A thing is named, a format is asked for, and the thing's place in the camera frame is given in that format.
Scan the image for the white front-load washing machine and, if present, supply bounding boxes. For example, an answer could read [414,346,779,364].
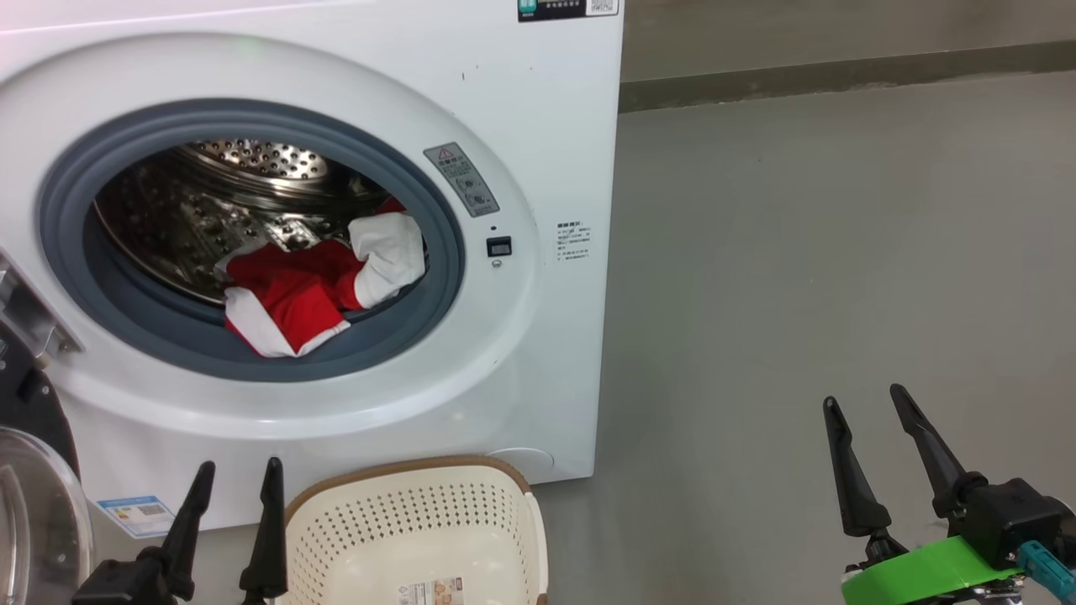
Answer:
[0,0,625,532]

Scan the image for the cream perforated basket brown rim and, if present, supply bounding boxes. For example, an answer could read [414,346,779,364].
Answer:
[282,456,549,605]

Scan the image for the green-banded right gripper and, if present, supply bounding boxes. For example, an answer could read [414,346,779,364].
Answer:
[823,383,1025,605]

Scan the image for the teal cable connector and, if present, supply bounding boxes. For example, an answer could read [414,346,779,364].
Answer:
[1015,540,1076,599]

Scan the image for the metal door hinge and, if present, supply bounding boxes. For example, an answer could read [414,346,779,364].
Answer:
[0,250,82,364]

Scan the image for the round drain filter cover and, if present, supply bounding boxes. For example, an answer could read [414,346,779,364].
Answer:
[486,447,556,481]

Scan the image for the grey rubber door gasket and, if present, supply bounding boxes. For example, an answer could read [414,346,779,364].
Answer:
[38,99,466,383]

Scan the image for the blue energy label sticker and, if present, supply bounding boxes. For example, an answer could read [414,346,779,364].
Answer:
[97,495,176,539]

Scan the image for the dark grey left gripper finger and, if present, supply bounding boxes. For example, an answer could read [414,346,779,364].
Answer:
[158,460,217,602]
[239,457,289,604]

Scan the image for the stainless steel washing machine drum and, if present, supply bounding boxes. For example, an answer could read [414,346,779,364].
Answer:
[94,139,404,308]

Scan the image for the grey warning sticker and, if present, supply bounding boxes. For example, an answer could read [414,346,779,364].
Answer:
[423,142,500,218]

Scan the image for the small printed text label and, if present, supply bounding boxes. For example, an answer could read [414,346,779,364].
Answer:
[555,221,592,262]

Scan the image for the black round glass washer door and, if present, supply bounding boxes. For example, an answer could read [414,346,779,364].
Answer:
[0,319,95,605]

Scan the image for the red and white garment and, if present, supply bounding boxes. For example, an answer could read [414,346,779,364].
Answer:
[214,197,427,359]

